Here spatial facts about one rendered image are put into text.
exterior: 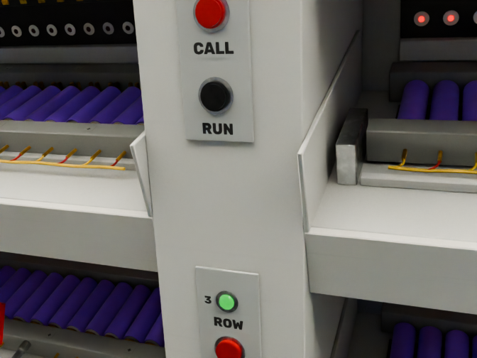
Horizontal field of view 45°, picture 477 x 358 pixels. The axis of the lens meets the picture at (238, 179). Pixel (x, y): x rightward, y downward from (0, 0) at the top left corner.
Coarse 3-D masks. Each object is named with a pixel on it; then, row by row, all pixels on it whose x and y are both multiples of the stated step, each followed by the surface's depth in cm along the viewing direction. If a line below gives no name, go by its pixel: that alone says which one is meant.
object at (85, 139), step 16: (0, 128) 44; (16, 128) 43; (32, 128) 43; (48, 128) 42; (64, 128) 42; (80, 128) 42; (96, 128) 41; (112, 128) 41; (128, 128) 40; (144, 128) 40; (0, 144) 44; (16, 144) 43; (32, 144) 43; (48, 144) 42; (64, 144) 42; (80, 144) 41; (96, 144) 41; (112, 144) 40; (128, 144) 40; (0, 160) 42; (64, 160) 41
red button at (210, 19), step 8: (200, 0) 29; (208, 0) 29; (216, 0) 29; (200, 8) 29; (208, 8) 29; (216, 8) 29; (224, 8) 29; (200, 16) 29; (208, 16) 29; (216, 16) 29; (224, 16) 29; (200, 24) 30; (208, 24) 29; (216, 24) 29
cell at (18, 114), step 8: (48, 88) 51; (56, 88) 51; (40, 96) 49; (48, 96) 50; (24, 104) 48; (32, 104) 48; (40, 104) 49; (16, 112) 47; (24, 112) 47; (16, 120) 46
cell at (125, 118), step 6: (138, 102) 45; (132, 108) 44; (138, 108) 45; (120, 114) 44; (126, 114) 44; (132, 114) 44; (138, 114) 44; (114, 120) 43; (120, 120) 43; (126, 120) 43; (132, 120) 43
